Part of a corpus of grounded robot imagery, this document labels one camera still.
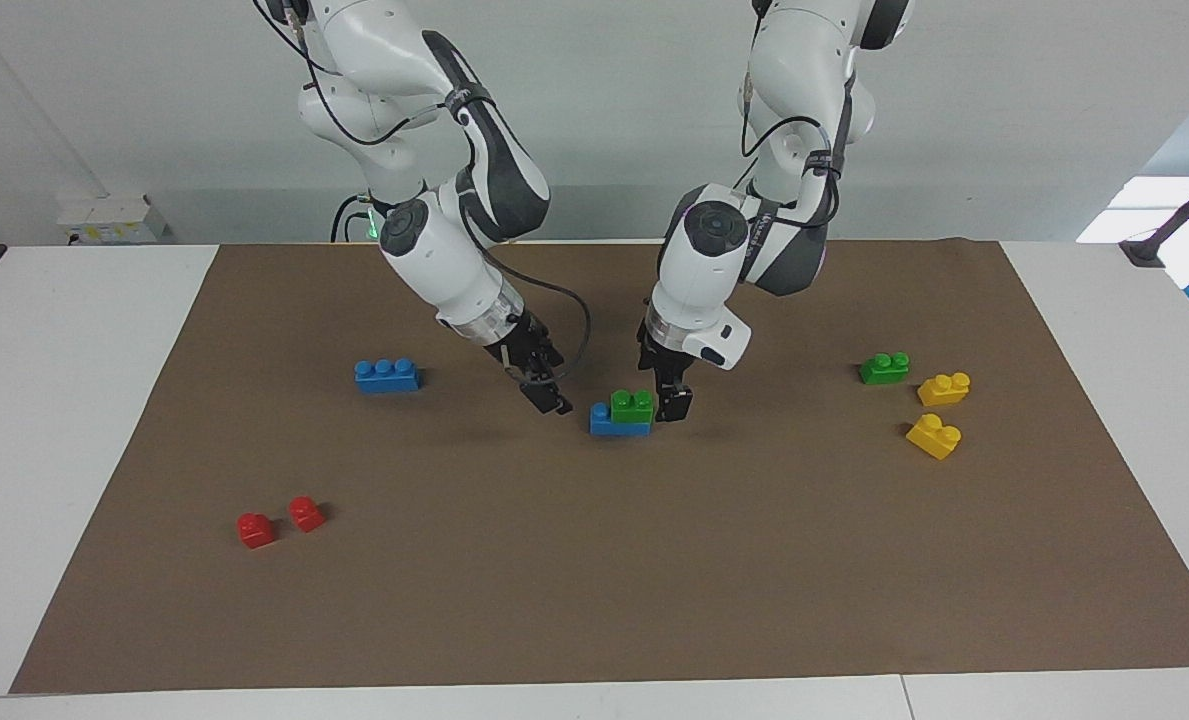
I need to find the green two-stud toy block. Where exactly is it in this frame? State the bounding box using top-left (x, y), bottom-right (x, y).
top-left (610, 388), bottom-right (656, 426)
top-left (858, 351), bottom-right (911, 387)

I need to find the blue three-stud toy block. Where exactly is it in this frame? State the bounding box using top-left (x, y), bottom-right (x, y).
top-left (354, 357), bottom-right (423, 395)
top-left (589, 401), bottom-right (653, 439)

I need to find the yellow two-stud toy block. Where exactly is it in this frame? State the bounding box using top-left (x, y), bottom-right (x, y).
top-left (917, 371), bottom-right (972, 408)
top-left (905, 412), bottom-right (963, 461)

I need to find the brown paper table mat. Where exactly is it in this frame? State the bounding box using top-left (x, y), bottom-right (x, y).
top-left (9, 238), bottom-right (1189, 695)

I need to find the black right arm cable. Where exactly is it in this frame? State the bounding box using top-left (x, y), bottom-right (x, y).
top-left (254, 0), bottom-right (594, 384)

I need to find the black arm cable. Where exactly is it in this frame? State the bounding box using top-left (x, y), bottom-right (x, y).
top-left (740, 0), bottom-right (848, 234)
top-left (254, 0), bottom-right (594, 384)

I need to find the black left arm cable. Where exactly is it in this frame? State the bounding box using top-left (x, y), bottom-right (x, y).
top-left (740, 0), bottom-right (848, 234)

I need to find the white wall socket box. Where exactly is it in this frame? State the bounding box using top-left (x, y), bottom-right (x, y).
top-left (56, 192), bottom-right (168, 245)

